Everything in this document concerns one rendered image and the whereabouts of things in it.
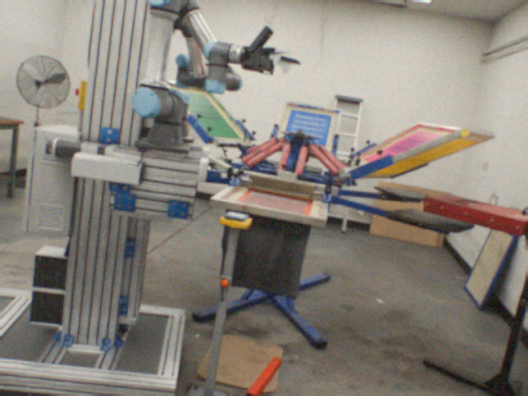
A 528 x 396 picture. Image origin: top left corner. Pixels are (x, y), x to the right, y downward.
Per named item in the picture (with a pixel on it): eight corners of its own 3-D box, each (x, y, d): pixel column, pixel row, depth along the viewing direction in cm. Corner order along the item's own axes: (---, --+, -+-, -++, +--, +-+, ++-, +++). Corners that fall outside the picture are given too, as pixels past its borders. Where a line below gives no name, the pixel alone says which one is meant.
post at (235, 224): (223, 420, 246) (255, 226, 230) (179, 409, 249) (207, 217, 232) (233, 396, 268) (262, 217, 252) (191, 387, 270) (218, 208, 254)
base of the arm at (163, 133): (144, 141, 215) (147, 118, 213) (148, 139, 230) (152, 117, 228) (181, 147, 217) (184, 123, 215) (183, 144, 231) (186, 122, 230)
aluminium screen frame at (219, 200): (324, 227, 254) (326, 220, 254) (208, 206, 261) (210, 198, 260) (327, 201, 331) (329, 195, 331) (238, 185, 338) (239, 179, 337)
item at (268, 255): (297, 301, 271) (312, 222, 264) (213, 284, 276) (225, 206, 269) (298, 299, 274) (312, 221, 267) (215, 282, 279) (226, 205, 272)
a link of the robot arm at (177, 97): (187, 123, 225) (190, 91, 223) (171, 122, 213) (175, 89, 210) (162, 118, 229) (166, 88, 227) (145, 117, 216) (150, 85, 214)
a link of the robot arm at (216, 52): (209, 63, 202) (213, 41, 200) (236, 67, 198) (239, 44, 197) (201, 60, 194) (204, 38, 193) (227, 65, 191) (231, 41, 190)
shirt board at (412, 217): (472, 237, 338) (475, 224, 337) (453, 244, 306) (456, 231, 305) (304, 190, 417) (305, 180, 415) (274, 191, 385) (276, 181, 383)
